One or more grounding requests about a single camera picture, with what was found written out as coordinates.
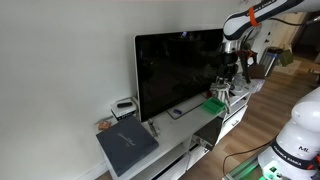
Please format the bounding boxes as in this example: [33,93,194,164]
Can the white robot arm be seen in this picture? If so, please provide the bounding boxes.
[222,0,320,180]

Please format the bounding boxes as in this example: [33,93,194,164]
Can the white set-top box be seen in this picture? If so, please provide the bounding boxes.
[111,99,137,120]

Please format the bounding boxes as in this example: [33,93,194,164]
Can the green plastic lunch box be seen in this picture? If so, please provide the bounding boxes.
[202,97,225,114]

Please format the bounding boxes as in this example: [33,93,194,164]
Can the dark grey flat box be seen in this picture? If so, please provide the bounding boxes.
[96,116,159,176]

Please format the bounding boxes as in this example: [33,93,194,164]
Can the brown cardboard box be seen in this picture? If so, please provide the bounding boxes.
[248,64,265,79]

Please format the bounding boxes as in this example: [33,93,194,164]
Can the black flat screen television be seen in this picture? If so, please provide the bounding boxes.
[134,29,223,121]

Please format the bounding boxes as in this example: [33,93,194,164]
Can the blue small object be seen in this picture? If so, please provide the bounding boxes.
[173,109,182,115]

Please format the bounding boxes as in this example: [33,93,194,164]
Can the black remote control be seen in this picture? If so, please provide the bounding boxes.
[117,102,132,108]

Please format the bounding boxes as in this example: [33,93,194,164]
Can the white tv stand cabinet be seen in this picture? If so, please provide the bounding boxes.
[96,87,252,180]

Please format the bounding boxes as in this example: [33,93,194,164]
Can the grey white work gloves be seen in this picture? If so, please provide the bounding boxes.
[210,83,231,113]

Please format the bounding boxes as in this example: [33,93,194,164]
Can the black open cabinet door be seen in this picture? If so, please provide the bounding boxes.
[192,117,223,151]

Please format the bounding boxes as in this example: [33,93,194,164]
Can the small brown wooden object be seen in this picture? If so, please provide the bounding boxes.
[98,121,111,130]

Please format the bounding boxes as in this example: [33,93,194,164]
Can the green bag on rack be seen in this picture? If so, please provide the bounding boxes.
[280,49,293,66]

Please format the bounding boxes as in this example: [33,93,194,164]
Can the white tv base plate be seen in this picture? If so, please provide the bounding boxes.
[167,94,206,119]

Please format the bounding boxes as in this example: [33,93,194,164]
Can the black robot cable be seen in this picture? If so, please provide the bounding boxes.
[222,134,279,177]

